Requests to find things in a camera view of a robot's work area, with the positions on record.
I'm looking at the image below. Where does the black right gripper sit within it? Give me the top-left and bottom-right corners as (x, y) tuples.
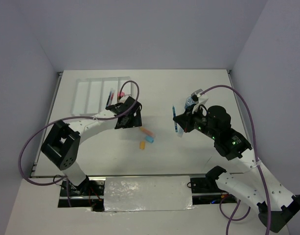
(174, 103), (218, 139)

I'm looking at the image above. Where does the dark blue gel pen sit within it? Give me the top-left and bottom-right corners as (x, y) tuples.
(106, 88), (113, 107)

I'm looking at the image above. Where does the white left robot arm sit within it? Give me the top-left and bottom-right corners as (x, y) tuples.
(41, 97), (142, 195)

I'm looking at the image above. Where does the orange highlighter cap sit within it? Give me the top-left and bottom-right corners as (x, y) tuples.
(139, 141), (146, 150)

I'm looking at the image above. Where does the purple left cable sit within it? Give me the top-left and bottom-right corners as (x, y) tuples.
(19, 80), (140, 209)

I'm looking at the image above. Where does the silver foil sheet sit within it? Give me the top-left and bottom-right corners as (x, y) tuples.
(104, 176), (194, 212)

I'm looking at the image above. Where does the white compartment tray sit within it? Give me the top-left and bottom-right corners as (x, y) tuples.
(70, 76), (132, 116)

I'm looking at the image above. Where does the light blue highlighter cap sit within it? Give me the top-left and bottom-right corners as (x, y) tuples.
(145, 136), (154, 143)

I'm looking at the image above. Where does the light blue highlighter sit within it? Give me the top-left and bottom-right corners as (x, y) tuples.
(177, 126), (184, 138)

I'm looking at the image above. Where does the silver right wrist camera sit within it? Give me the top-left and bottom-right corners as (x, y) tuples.
(191, 89), (208, 114)

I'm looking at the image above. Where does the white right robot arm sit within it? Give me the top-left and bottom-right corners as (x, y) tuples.
(173, 105), (300, 233)

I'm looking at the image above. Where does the red gel pen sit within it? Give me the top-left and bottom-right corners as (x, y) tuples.
(108, 90), (115, 106)

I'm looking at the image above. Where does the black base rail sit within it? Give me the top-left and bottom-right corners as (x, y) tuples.
(58, 175), (236, 212)

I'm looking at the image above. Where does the teal gel pen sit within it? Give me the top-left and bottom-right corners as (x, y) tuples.
(172, 104), (179, 133)

